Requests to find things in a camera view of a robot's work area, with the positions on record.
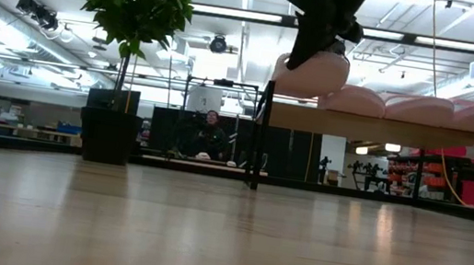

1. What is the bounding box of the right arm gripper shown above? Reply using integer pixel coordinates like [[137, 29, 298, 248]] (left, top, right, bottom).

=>
[[269, 0, 376, 82]]

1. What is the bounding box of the wooden shelf with black legs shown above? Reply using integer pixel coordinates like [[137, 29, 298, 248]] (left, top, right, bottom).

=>
[[242, 77, 474, 223]]

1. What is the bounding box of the black ceiling truss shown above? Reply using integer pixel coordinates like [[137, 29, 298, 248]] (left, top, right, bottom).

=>
[[91, 0, 474, 54]]

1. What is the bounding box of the black ceiling spotlight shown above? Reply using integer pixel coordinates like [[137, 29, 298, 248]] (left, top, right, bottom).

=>
[[14, 0, 41, 17], [207, 33, 230, 56], [32, 6, 63, 33]]

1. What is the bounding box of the black partition curtain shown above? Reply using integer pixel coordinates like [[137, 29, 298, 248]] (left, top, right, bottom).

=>
[[146, 105, 326, 185]]

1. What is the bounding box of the background robot station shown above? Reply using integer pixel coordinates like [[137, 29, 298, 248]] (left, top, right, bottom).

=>
[[344, 158, 389, 195]]

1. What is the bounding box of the person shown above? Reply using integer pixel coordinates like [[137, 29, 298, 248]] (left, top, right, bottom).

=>
[[190, 108, 232, 163]]

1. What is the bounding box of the black rectangular panel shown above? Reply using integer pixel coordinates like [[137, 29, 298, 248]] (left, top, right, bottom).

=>
[[86, 84, 143, 116]]

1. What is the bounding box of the green plant in black pot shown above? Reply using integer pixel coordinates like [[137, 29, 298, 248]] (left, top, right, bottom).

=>
[[45, 0, 196, 174]]

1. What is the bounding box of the blue bin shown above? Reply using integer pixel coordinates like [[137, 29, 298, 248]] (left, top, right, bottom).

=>
[[55, 121, 84, 137]]

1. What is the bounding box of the black gantry frame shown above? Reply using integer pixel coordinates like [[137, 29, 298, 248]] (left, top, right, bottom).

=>
[[174, 73, 261, 172]]

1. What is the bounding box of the yellow hose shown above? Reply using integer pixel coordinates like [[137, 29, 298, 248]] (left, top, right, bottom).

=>
[[403, 0, 474, 208]]

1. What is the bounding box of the black metal table frame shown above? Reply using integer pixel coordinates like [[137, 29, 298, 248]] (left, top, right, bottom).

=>
[[0, 133, 474, 225]]

